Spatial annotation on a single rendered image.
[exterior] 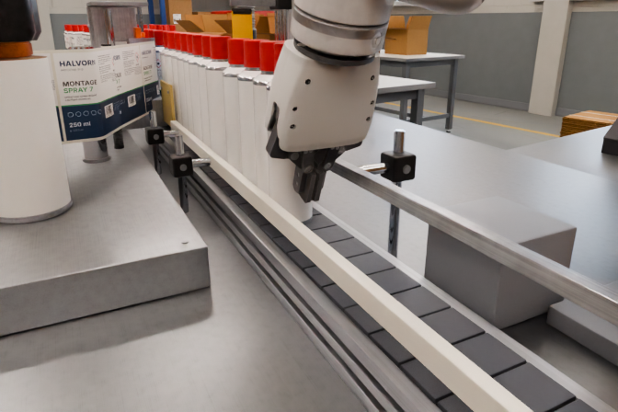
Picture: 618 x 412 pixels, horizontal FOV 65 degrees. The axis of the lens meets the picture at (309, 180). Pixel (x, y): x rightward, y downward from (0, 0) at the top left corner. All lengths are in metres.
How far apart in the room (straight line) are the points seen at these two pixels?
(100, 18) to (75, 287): 0.73
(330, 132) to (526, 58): 6.43
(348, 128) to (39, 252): 0.34
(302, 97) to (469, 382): 0.26
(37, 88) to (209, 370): 0.37
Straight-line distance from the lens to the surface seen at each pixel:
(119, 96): 0.96
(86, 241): 0.58
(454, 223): 0.39
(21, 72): 0.63
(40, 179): 0.65
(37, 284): 0.52
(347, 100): 0.46
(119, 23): 1.16
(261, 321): 0.49
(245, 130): 0.63
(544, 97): 6.63
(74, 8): 8.33
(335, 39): 0.41
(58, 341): 0.52
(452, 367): 0.32
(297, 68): 0.43
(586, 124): 4.71
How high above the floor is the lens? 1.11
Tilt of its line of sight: 18 degrees down
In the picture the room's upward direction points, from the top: straight up
